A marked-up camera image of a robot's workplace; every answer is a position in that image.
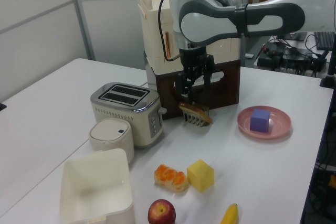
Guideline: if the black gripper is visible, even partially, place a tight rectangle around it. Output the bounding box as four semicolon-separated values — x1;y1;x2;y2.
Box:
175;47;216;98

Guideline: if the purple cube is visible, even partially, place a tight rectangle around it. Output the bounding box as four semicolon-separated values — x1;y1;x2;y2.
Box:
249;108;271;133

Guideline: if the yellow cube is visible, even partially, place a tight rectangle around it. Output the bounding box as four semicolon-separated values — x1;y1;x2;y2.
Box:
186;158;215;192

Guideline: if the dark brown crate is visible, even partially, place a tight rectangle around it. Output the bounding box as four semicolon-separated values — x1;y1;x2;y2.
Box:
154;58;241;120

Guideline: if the brown toast slice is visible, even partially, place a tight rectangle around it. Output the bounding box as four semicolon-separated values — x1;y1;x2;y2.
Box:
178;102;214;124

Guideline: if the grey metal pole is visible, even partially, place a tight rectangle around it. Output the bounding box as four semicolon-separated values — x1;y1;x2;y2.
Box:
239;34;248;68

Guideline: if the cream chrome toaster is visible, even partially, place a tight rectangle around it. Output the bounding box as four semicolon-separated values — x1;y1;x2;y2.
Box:
90;82;167;149

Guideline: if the pink plate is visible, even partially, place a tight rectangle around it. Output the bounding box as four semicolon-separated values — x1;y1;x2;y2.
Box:
237;105;292;140

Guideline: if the orange glazed pastry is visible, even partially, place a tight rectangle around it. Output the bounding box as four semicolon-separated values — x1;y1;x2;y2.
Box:
153;164;190;192

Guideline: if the small cream lidded bin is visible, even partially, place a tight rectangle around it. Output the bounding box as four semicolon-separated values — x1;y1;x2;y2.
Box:
88;119;135;165

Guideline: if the black monitor base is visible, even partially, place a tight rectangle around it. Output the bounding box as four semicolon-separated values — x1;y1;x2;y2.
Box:
284;31;308;42

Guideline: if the black clamp stand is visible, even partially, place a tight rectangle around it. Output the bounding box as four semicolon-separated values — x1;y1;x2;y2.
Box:
319;47;336;89

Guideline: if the red apple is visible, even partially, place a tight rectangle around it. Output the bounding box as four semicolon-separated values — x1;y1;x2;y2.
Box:
147;199;177;224

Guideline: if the black keyboard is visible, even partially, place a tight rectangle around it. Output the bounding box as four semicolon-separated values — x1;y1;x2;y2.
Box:
313;31;336;50

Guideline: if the yellow banana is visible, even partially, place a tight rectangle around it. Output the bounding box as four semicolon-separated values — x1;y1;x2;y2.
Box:
219;202;239;224

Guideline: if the white open plastic container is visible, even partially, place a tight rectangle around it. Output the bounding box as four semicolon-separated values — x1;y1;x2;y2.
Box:
59;148;136;224

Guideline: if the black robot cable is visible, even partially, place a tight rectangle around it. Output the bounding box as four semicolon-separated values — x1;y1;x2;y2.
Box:
157;0;208;62

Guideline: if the black electronics with cables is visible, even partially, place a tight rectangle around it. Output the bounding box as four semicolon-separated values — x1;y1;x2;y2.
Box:
256;39;330;78

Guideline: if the white partition post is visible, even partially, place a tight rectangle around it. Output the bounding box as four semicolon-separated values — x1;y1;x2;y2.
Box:
68;0;96;61

